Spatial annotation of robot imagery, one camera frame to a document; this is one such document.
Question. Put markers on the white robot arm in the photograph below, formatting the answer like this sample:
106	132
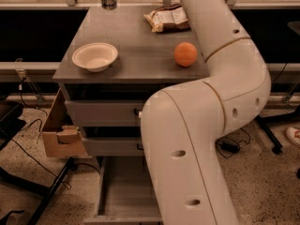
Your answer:
180	124

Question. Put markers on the grey drawer cabinet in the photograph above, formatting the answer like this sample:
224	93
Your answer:
145	64

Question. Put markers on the grey top drawer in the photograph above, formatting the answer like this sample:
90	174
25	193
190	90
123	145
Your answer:
104	113

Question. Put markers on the grey middle drawer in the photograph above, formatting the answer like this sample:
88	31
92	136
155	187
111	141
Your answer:
113	147

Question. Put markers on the grey open bottom drawer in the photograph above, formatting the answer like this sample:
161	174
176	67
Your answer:
125	195

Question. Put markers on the orange fruit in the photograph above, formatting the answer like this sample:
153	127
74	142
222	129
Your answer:
185	54

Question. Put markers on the white paper bowl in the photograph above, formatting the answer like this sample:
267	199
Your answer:
95	57

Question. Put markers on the brown chip bag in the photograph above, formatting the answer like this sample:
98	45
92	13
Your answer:
167	19

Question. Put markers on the cardboard box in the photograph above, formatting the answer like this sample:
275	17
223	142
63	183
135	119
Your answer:
60	137

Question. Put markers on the black stand leg right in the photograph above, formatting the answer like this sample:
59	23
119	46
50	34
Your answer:
265	121

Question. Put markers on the black stand leg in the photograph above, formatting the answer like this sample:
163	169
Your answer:
265	121
45	192

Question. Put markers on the black stand leg left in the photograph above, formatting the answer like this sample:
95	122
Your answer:
45	192

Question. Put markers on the white shoe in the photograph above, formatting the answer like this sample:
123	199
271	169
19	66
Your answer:
293	134

